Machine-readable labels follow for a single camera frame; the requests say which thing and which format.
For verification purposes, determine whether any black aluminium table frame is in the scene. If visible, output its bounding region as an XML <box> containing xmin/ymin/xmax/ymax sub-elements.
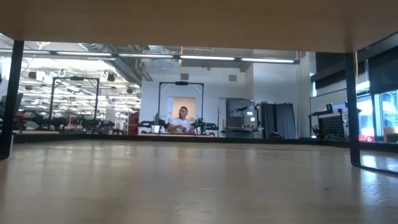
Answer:
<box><xmin>12</xmin><ymin>133</ymin><xmax>398</xmax><ymax>153</ymax></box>

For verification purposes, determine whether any wooden shelf with black legs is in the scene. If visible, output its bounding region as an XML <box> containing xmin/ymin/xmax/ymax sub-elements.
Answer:
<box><xmin>0</xmin><ymin>0</ymin><xmax>398</xmax><ymax>174</ymax></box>

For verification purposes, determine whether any dark grey cabinet with screen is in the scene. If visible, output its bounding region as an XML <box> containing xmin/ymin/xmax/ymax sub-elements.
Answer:
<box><xmin>225</xmin><ymin>98</ymin><xmax>259</xmax><ymax>138</ymax></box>

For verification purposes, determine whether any black pegboard cart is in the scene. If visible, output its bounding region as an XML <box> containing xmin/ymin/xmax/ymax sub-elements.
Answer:
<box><xmin>308</xmin><ymin>101</ymin><xmax>348</xmax><ymax>140</ymax></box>

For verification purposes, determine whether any dark grey folding partition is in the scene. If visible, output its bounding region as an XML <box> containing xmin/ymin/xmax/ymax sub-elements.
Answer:
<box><xmin>259</xmin><ymin>101</ymin><xmax>297</xmax><ymax>139</ymax></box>

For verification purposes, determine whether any person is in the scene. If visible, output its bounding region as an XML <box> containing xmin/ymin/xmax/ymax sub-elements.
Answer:
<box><xmin>167</xmin><ymin>105</ymin><xmax>195</xmax><ymax>135</ymax></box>

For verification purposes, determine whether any long ceiling light bar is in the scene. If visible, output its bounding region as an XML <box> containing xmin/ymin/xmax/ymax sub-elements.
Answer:
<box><xmin>0</xmin><ymin>49</ymin><xmax>301</xmax><ymax>65</ymax></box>

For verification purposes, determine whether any grey framed panel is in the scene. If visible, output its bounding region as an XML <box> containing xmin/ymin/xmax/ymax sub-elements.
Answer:
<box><xmin>309</xmin><ymin>86</ymin><xmax>348</xmax><ymax>108</ymax></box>

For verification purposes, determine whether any black frame rig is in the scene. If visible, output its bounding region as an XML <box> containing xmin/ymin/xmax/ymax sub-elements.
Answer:
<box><xmin>48</xmin><ymin>76</ymin><xmax>101</xmax><ymax>127</ymax></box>
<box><xmin>157</xmin><ymin>81</ymin><xmax>205</xmax><ymax>135</ymax></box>

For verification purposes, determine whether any red cabinet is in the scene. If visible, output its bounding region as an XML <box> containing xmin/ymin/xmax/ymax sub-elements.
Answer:
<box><xmin>127</xmin><ymin>111</ymin><xmax>140</xmax><ymax>135</ymax></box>

